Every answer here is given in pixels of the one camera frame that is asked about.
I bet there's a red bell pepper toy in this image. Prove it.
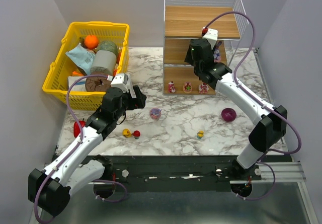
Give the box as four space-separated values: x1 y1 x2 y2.
73 120 86 138

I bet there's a white wire wooden shelf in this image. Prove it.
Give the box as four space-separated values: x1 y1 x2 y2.
163 0 249 95

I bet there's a purple onion toy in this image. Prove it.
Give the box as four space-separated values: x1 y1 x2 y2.
221 108 237 122

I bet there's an orange fruit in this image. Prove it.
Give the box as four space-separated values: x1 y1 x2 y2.
84 35 99 50

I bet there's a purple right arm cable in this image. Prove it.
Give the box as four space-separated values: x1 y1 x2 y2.
202 11 302 156

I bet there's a yellow duck toy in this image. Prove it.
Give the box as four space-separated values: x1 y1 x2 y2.
122 129 131 138

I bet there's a pink bear green flower toy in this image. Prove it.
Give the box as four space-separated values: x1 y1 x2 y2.
183 82 193 94

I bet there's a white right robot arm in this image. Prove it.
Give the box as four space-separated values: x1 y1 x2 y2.
185 38 287 170

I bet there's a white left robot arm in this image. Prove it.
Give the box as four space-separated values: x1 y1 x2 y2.
28 85 146 217

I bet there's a green round melon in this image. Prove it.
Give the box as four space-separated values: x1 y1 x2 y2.
97 40 119 56

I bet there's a yellow plastic basket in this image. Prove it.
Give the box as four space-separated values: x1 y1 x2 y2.
42 21 130 111

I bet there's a grey brown cylinder roll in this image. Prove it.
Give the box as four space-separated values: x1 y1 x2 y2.
85 50 117 92

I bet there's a purple bunny pink donut toy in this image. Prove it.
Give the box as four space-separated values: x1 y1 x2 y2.
213 41 222 62

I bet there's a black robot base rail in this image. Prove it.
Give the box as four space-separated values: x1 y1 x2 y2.
59 155 292 194

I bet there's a small yellow blue toy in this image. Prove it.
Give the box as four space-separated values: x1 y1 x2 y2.
197 131 204 139

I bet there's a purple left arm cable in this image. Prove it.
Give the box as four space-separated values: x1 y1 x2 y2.
34 74 113 224

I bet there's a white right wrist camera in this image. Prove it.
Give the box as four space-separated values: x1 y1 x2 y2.
202 28 218 49

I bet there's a pink strawberry cake toy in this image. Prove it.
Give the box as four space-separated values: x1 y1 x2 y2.
198 83 209 94

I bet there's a white box in basket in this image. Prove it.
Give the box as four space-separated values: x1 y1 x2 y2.
67 76 86 92

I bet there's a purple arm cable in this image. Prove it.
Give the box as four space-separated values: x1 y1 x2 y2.
34 74 113 224
202 11 302 156

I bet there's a red hair mermaid toy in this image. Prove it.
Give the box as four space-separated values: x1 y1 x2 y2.
132 130 141 139

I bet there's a purple owl pink cup toy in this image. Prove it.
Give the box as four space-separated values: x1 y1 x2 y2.
149 108 162 120

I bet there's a light blue snack bag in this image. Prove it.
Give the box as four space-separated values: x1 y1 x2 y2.
65 43 96 75

